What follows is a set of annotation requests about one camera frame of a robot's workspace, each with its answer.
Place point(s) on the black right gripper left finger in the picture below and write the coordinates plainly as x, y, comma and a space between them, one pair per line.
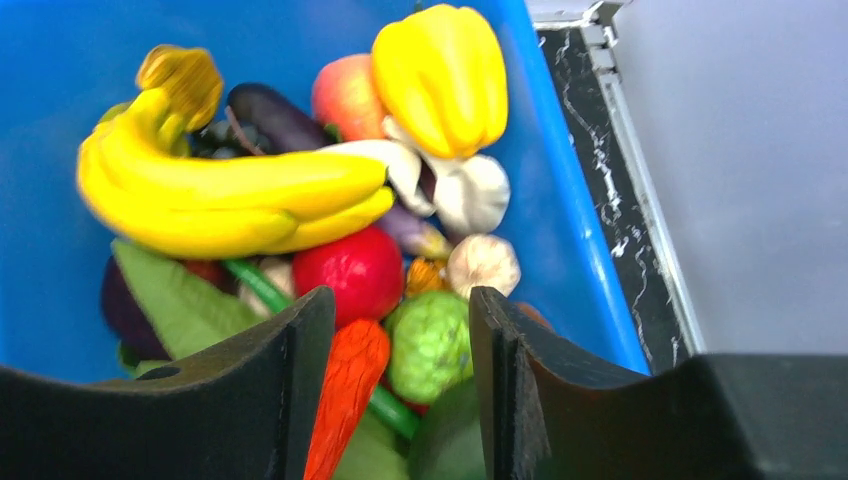
241, 409

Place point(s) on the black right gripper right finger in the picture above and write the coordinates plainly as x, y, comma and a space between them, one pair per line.
550, 409

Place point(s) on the green leaf vegetable toy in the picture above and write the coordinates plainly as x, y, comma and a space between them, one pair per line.
161, 310

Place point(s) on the red chili pepper toy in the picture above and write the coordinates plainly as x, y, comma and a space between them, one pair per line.
358, 356

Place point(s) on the red tomato toy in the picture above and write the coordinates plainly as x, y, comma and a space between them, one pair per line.
364, 270

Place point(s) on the green custard apple toy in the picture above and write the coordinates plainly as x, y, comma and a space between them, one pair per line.
430, 345

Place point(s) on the yellow banana bunch toy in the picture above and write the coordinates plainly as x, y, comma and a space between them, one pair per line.
131, 179

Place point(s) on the white garlic bulb toy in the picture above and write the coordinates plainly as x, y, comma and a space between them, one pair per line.
483, 260

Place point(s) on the purple eggplant toy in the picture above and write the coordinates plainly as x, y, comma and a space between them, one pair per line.
286, 127

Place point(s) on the white mushroom toy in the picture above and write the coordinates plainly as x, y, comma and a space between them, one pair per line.
467, 195

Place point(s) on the peach apple toy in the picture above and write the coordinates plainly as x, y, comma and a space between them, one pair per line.
345, 98

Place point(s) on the yellow bell pepper toy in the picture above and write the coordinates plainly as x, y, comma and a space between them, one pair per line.
440, 73

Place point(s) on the blue plastic bin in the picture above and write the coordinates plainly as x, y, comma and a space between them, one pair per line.
64, 63

